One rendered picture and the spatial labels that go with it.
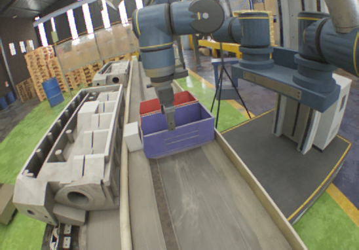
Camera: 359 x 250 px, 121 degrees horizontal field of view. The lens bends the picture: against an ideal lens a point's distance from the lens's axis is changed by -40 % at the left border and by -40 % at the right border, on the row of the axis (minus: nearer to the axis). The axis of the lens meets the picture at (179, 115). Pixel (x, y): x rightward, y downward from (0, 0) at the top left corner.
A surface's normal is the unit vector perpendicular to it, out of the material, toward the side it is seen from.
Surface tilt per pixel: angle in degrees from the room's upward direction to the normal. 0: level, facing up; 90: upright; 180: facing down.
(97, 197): 90
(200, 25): 96
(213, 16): 90
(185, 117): 88
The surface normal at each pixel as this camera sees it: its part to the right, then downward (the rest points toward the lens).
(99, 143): 0.12, -0.56
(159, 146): 0.25, 0.47
